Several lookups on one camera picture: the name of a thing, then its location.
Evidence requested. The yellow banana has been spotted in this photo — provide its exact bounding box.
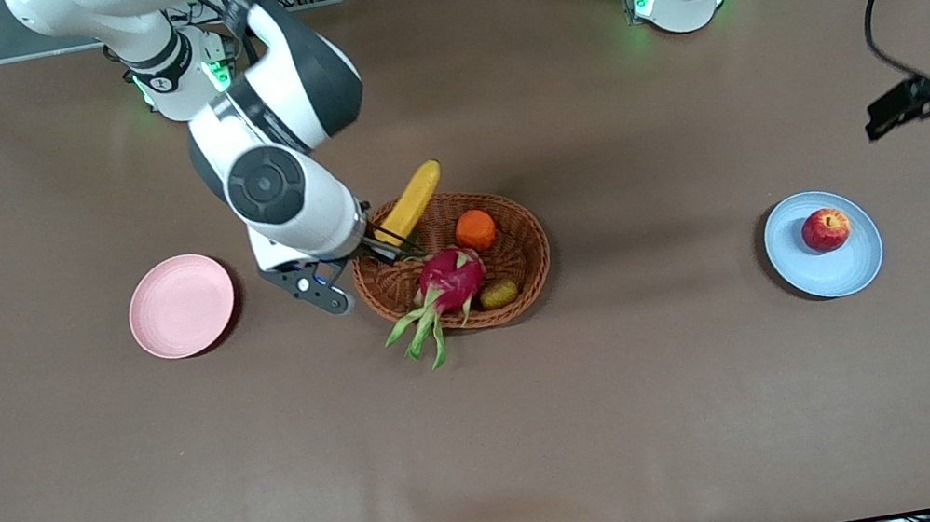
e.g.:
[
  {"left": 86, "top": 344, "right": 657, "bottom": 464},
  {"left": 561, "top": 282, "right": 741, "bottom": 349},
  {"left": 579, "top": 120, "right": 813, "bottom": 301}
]
[{"left": 363, "top": 158, "right": 454, "bottom": 253}]

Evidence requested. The red apple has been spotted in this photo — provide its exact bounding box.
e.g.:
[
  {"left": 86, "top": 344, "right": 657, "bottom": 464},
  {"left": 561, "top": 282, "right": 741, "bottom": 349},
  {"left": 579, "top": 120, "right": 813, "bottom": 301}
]
[{"left": 798, "top": 204, "right": 855, "bottom": 256}]

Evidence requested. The pink dragon fruit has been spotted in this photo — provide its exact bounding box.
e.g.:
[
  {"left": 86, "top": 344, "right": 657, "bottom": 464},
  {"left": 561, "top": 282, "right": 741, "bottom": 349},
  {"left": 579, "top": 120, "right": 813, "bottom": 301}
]
[{"left": 372, "top": 241, "right": 502, "bottom": 378}]

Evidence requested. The orange fruit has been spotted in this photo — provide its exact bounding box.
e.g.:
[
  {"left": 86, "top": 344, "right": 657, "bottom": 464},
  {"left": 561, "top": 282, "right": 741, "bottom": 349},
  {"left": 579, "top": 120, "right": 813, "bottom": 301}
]
[{"left": 451, "top": 206, "right": 500, "bottom": 255}]

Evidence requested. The pink plate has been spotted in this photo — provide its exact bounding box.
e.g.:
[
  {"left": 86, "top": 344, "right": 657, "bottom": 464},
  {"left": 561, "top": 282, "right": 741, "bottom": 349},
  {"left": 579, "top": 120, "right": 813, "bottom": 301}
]
[{"left": 120, "top": 247, "right": 245, "bottom": 367}]

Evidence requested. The brownish green kiwi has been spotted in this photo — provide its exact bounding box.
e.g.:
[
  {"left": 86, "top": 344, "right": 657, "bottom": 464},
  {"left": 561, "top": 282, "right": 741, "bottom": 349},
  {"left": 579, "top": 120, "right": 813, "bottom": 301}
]
[{"left": 478, "top": 276, "right": 523, "bottom": 311}]

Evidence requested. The brown wicker basket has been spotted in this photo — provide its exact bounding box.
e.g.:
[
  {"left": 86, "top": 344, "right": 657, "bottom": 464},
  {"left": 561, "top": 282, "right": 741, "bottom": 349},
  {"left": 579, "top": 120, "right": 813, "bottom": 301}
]
[{"left": 340, "top": 176, "right": 562, "bottom": 350}]

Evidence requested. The light blue plate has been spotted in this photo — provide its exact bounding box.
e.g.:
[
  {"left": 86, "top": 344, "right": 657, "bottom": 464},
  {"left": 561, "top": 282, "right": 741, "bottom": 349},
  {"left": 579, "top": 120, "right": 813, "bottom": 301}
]
[{"left": 758, "top": 181, "right": 891, "bottom": 309}]

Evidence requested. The brown table cloth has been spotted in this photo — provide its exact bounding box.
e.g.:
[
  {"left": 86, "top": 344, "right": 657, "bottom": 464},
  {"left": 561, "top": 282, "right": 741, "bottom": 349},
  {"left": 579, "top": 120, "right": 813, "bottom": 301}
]
[{"left": 0, "top": 0, "right": 930, "bottom": 522}]

